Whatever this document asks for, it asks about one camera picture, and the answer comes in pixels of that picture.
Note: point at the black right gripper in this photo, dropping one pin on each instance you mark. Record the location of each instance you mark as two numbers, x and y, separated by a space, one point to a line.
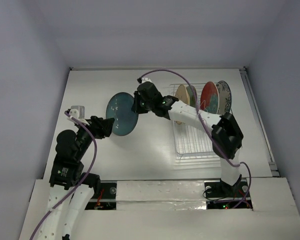
141 103

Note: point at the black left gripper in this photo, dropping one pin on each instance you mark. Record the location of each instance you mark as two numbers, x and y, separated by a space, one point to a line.
101 126

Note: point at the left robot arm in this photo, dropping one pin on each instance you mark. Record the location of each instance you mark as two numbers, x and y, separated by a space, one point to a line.
70 187

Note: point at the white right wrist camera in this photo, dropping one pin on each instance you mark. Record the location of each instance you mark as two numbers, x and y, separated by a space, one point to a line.
142 80

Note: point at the beige floral plate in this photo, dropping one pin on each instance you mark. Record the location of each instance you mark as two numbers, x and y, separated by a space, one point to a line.
182 94

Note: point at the white wire dish rack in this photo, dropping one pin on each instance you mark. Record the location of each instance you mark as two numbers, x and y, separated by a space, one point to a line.
191 143

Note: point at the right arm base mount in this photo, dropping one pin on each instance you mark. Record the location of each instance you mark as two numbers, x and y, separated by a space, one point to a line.
222 196

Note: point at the red plate with teal flower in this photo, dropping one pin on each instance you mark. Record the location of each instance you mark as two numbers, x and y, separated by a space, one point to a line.
209 98

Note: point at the dark teal plate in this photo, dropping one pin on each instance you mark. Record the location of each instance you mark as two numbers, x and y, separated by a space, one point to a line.
119 107

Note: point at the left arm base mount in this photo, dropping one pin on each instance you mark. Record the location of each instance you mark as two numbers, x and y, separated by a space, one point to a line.
105 199

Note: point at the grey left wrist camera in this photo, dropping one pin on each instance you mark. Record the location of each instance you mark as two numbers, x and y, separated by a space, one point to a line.
76 112

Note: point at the white foam block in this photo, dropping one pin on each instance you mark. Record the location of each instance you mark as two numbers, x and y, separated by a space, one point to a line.
160 195

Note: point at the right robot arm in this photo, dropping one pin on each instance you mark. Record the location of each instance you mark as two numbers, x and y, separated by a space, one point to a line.
223 130

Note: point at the green plate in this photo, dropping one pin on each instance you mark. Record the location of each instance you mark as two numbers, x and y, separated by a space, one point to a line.
191 96

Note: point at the white blue patterned plate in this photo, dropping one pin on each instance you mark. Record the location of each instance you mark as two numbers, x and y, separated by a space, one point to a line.
225 97

